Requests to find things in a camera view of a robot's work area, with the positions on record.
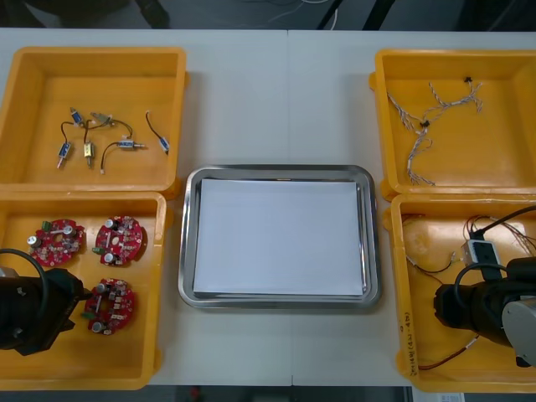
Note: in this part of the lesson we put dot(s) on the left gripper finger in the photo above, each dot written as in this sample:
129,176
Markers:
86,293

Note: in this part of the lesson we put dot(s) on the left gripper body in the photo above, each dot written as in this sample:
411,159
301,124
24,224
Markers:
58,301

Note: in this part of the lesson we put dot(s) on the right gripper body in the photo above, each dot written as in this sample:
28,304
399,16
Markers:
456,305

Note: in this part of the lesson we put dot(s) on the round red circuit board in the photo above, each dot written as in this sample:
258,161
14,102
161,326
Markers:
117,310
125,247
50,251

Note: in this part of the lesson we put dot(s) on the steel tray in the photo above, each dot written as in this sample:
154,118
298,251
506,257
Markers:
187,234

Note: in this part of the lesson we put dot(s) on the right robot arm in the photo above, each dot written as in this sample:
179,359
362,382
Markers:
519,318

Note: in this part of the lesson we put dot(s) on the yellow-orange plastic bin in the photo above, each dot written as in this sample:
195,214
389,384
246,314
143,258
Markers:
100,52
502,176
84,356

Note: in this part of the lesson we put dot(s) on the yellow-orange bin with handwriting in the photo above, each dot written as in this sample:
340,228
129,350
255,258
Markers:
452,377

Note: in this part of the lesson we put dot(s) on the white paper label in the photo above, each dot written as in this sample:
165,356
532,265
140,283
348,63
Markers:
449,398

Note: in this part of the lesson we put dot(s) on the bare metal solenoid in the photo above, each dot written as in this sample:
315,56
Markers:
100,117

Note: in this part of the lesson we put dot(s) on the white paper sheet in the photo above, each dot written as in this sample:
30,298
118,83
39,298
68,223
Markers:
276,238

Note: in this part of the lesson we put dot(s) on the black chair leg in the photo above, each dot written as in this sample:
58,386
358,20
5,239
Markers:
157,14

